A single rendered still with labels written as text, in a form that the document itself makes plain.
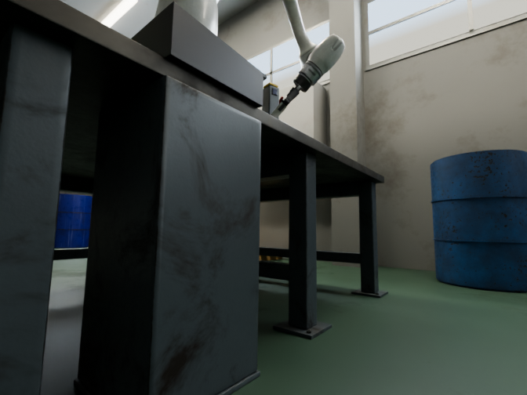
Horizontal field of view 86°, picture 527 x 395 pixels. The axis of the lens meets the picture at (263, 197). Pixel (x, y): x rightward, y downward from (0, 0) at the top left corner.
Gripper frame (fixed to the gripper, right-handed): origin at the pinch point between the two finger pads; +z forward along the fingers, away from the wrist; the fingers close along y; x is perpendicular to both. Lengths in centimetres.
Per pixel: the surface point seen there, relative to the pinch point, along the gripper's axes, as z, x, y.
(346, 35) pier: -142, 5, -217
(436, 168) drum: -62, 118, -80
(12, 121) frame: 34, -28, 85
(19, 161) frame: 38, -24, 86
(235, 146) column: 17, -3, 58
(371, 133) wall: -79, 96, -192
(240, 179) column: 23, 3, 59
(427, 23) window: -192, 59, -185
